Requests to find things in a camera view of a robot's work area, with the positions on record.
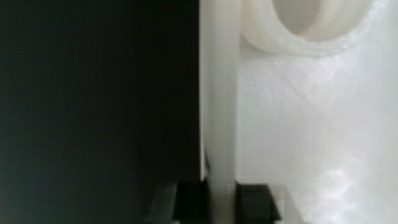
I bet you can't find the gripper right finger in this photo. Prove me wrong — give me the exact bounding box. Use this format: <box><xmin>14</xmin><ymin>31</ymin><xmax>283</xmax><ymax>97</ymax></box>
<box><xmin>235</xmin><ymin>184</ymin><xmax>281</xmax><ymax>224</ymax></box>

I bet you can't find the white square tabletop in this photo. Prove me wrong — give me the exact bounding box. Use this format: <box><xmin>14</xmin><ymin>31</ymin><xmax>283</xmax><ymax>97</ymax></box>
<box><xmin>199</xmin><ymin>0</ymin><xmax>398</xmax><ymax>224</ymax></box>

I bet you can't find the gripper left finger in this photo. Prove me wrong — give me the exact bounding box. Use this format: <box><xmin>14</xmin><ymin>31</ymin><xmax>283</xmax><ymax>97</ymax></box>
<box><xmin>142</xmin><ymin>182</ymin><xmax>208</xmax><ymax>224</ymax></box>

